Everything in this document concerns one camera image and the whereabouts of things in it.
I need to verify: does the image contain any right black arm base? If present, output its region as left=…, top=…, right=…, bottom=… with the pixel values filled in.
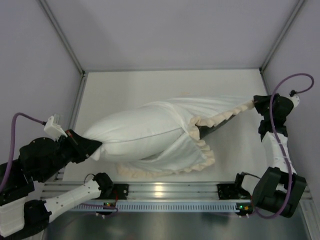
left=217, top=183, right=252, bottom=200

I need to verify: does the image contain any white pillowcase with cream ruffle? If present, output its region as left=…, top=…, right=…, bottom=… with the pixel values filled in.
left=116, top=95, right=254, bottom=178

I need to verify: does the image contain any left aluminium frame post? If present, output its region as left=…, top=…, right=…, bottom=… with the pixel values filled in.
left=37, top=0, right=87, bottom=76

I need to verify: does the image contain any aluminium mounting rail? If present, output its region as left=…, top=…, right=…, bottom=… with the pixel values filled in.
left=39, top=181, right=313, bottom=201

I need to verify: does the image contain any aluminium frame post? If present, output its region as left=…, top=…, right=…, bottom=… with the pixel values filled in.
left=37, top=0, right=87, bottom=76
left=259, top=0, right=308, bottom=75

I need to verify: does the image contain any white pillow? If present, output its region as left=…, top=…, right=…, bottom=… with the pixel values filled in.
left=82, top=105, right=185, bottom=162

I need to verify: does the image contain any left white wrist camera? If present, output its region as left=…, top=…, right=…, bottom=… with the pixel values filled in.
left=44, top=113, right=67, bottom=140

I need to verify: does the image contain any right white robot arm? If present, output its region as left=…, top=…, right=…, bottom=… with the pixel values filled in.
left=235, top=93, right=307, bottom=218

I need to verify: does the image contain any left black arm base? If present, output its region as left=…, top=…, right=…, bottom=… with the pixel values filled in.
left=95, top=183, right=129, bottom=200

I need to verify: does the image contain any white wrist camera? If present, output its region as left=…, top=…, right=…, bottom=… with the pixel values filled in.
left=289, top=90, right=300, bottom=108
left=44, top=113, right=67, bottom=140

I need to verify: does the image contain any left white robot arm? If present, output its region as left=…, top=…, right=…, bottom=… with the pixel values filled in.
left=0, top=129, right=113, bottom=240

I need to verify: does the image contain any right aluminium frame post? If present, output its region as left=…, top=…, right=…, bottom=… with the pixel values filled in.
left=259, top=0, right=308, bottom=75

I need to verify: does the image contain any perforated grey cable duct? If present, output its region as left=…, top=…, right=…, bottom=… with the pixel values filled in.
left=69, top=201, right=252, bottom=213

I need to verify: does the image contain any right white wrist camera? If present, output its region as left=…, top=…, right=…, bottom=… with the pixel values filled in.
left=289, top=90, right=300, bottom=108

